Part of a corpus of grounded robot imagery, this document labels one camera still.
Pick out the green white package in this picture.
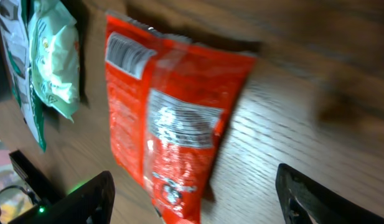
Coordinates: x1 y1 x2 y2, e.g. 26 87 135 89
0 0 46 151

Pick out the red snack bag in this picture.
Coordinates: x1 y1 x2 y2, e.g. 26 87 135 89
105 14 255 223

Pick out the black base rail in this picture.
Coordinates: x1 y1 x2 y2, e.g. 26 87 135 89
9 150 64 205

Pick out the mint green wipes pack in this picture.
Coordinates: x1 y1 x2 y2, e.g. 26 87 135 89
27 0 80 120

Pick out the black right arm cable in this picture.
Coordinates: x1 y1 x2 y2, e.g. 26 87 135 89
0 185 40 222

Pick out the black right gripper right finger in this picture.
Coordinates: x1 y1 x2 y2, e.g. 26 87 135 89
276 163 384 224

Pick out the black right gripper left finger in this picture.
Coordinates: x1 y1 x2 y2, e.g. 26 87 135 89
9 170 115 224

